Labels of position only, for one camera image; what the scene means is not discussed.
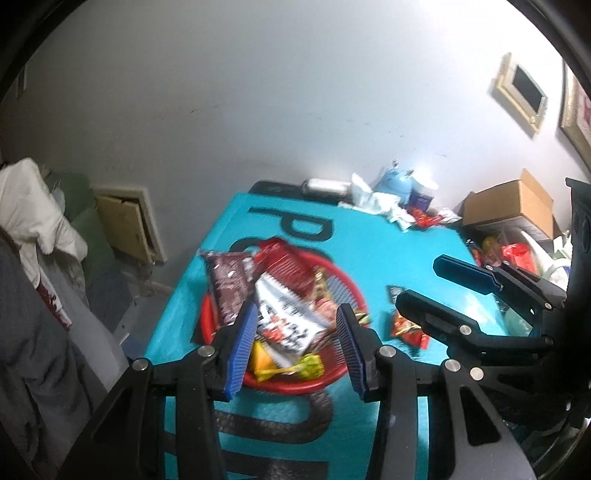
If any white flat box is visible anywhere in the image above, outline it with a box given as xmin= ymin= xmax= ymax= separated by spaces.
xmin=302 ymin=178 xmax=352 ymax=197

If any dark grey garment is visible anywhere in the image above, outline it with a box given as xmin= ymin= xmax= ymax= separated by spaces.
xmin=0 ymin=231 xmax=130 ymax=480

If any pile of red candy packets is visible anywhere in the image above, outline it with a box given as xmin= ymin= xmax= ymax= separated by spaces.
xmin=480 ymin=233 xmax=539 ymax=273

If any cardboard box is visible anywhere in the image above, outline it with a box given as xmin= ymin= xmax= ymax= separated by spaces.
xmin=462 ymin=168 xmax=555 ymax=241

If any dark blue jar white lid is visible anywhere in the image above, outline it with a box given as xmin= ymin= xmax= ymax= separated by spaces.
xmin=409 ymin=172 xmax=438 ymax=210

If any white black-print snack packet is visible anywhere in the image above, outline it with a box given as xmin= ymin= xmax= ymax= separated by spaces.
xmin=254 ymin=272 xmax=333 ymax=356

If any framed picture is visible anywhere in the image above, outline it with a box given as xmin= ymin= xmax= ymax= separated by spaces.
xmin=558 ymin=60 xmax=591 ymax=153

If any cream wall intercom panel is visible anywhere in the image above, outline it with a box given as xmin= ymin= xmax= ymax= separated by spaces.
xmin=492 ymin=52 xmax=549 ymax=136

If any brown gold snack packet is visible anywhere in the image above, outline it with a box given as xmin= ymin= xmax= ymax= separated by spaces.
xmin=311 ymin=268 xmax=370 ymax=328

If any small red snack packet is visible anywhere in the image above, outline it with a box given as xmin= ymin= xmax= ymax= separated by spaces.
xmin=390 ymin=309 xmax=430 ymax=349

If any crumpled white tissue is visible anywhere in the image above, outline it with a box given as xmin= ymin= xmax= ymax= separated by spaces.
xmin=339 ymin=173 xmax=414 ymax=232

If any large red snack packet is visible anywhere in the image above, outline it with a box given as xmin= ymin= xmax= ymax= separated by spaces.
xmin=254 ymin=237 xmax=319 ymax=296

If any red candy wrapper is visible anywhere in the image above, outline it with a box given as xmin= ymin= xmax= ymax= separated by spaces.
xmin=411 ymin=208 xmax=444 ymax=229

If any red plastic basket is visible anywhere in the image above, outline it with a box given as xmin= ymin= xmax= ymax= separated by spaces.
xmin=201 ymin=240 xmax=370 ymax=395

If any yellow snack packet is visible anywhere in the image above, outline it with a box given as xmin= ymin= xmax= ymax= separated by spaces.
xmin=249 ymin=342 xmax=278 ymax=374

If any teal bubble mailer mat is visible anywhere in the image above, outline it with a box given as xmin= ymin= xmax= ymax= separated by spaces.
xmin=143 ymin=191 xmax=509 ymax=480

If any wooden wall hatch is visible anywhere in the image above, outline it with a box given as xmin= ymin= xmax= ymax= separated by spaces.
xmin=92 ymin=185 xmax=167 ymax=264

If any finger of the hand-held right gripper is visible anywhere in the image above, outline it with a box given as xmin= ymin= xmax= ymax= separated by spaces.
xmin=396 ymin=290 xmax=553 ymax=370
xmin=433 ymin=255 xmax=568 ymax=319

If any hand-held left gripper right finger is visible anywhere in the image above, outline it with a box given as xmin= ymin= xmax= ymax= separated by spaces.
xmin=336 ymin=304 xmax=536 ymax=480

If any blue humidifier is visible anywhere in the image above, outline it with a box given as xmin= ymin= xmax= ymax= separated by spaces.
xmin=373 ymin=159 xmax=414 ymax=204

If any white jacket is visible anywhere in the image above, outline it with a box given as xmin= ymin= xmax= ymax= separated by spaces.
xmin=0 ymin=158 xmax=88 ymax=282

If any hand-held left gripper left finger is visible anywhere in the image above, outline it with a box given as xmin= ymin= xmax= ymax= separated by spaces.
xmin=58 ymin=301 xmax=259 ymax=480

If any dark brown snack packet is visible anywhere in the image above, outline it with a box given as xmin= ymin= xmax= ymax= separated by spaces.
xmin=199 ymin=250 xmax=257 ymax=328

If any green cushion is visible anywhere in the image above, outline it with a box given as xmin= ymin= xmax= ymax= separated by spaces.
xmin=48 ymin=172 xmax=116 ymax=296

